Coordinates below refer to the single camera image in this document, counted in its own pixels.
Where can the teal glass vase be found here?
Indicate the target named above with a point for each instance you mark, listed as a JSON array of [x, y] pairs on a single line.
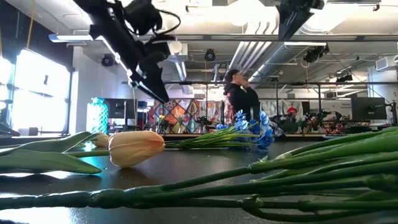
[[97, 116]]

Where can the black ceiling spotlight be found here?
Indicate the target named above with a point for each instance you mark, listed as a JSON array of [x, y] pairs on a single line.
[[315, 53]]

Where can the black metal rack frame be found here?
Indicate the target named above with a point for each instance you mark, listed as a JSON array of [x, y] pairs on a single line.
[[280, 83]]

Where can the black computer monitor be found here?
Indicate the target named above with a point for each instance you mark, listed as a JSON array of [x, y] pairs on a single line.
[[368, 109], [119, 109]]

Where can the black table mat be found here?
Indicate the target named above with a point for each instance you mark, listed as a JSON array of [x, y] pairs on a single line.
[[192, 161]]

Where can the silver ventilation duct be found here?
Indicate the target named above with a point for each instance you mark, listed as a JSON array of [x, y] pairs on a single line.
[[280, 56]]

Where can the colourful patchwork quilt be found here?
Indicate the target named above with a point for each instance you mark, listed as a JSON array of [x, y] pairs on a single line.
[[183, 116]]

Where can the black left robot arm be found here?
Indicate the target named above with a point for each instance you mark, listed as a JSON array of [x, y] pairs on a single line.
[[99, 12]]

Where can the black ceiling speaker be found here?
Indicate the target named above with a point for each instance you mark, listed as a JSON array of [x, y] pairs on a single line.
[[108, 60], [210, 55]]

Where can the white air conditioner unit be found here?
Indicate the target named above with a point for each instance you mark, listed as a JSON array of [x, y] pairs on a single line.
[[385, 63]]

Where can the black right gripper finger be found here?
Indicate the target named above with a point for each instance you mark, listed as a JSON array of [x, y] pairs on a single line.
[[290, 21]]

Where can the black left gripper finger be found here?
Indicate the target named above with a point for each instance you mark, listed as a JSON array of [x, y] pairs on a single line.
[[152, 88], [157, 73]]

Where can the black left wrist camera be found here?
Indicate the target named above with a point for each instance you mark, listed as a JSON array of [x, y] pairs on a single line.
[[143, 15]]

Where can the white patterned curtain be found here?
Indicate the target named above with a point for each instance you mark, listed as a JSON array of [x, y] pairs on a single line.
[[280, 107]]

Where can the black tabletop robot arm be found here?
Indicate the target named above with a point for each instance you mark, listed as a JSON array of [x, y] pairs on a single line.
[[205, 121]]

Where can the person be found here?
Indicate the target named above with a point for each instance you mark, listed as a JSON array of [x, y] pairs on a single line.
[[241, 96], [291, 111]]

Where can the floral curtain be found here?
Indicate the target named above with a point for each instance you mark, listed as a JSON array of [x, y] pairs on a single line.
[[213, 110]]

